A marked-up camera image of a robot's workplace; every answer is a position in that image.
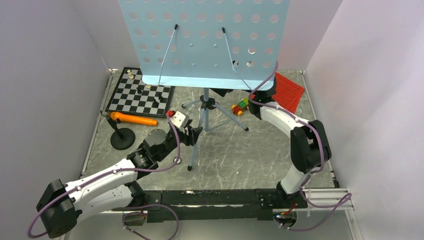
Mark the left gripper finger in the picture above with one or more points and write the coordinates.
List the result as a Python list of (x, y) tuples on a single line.
[(193, 134), (185, 123)]

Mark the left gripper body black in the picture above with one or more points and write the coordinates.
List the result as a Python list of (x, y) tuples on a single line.
[(172, 142)]

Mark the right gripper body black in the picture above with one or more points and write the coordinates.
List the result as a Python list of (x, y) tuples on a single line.
[(226, 91)]

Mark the black microphone stand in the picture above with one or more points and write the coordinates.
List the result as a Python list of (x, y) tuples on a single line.
[(122, 138)]

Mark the light blue music stand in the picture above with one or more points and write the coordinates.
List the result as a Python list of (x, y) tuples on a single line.
[(221, 44)]

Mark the orange toy microphone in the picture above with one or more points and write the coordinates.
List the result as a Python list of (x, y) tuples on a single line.
[(127, 118)]

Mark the red sheet music paper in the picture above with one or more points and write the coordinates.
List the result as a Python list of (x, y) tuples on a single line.
[(286, 91)]

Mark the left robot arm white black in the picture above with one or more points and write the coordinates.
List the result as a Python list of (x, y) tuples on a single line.
[(63, 205)]

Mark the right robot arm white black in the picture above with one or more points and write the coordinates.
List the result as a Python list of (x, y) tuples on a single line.
[(309, 145)]

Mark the colourful toy brick car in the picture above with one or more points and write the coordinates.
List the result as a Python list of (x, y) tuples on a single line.
[(238, 109)]

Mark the poker chip near front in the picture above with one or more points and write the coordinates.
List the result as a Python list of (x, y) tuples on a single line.
[(177, 161)]

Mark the black white chessboard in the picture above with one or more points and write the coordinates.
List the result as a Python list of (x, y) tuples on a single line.
[(125, 99)]

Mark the white chess pawn far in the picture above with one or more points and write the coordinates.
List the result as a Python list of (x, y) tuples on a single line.
[(130, 74)]

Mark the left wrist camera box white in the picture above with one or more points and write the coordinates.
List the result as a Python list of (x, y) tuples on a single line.
[(176, 117)]

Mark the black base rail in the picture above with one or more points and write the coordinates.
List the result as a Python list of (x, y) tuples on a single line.
[(260, 204)]

